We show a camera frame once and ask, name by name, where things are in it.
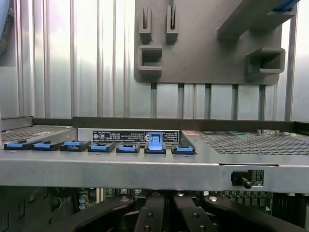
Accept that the green motherboard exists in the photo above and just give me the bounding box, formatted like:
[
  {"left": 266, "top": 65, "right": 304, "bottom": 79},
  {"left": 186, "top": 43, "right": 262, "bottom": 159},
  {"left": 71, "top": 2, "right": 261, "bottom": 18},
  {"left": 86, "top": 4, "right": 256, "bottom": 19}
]
[{"left": 78, "top": 188, "right": 275, "bottom": 211}]

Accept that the open black PC case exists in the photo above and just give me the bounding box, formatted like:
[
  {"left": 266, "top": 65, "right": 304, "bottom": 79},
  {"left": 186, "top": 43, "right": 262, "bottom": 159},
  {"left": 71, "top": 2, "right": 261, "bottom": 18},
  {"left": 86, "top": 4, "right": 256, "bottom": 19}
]
[{"left": 0, "top": 115, "right": 309, "bottom": 232}]

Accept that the blue card retention clip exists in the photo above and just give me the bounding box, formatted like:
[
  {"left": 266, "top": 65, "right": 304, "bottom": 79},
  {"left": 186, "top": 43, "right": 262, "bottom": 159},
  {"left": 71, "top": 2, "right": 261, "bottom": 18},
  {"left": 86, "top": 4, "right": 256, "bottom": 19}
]
[
  {"left": 30, "top": 141, "right": 60, "bottom": 152},
  {"left": 171, "top": 145, "right": 196, "bottom": 155},
  {"left": 116, "top": 142, "right": 140, "bottom": 154},
  {"left": 88, "top": 142, "right": 116, "bottom": 153},
  {"left": 60, "top": 140, "right": 89, "bottom": 152},
  {"left": 144, "top": 131, "right": 167, "bottom": 155},
  {"left": 4, "top": 140, "right": 31, "bottom": 151}
]

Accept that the grey parts rack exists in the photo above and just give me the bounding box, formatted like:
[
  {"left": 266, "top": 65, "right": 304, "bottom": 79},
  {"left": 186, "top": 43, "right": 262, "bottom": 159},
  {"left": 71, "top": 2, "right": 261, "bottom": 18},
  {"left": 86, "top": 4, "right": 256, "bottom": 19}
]
[{"left": 133, "top": 0, "right": 299, "bottom": 86}]

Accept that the hard disk in blue caddy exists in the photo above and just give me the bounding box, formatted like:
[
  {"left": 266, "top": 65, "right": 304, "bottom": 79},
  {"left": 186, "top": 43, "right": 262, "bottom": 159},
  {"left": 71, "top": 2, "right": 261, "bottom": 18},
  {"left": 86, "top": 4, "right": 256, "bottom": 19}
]
[{"left": 271, "top": 0, "right": 301, "bottom": 12}]

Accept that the black intrusion switch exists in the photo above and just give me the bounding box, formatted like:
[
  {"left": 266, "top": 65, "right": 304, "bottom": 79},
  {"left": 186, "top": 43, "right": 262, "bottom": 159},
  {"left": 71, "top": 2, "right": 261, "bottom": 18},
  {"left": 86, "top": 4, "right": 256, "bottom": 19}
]
[{"left": 230, "top": 170, "right": 253, "bottom": 189}]

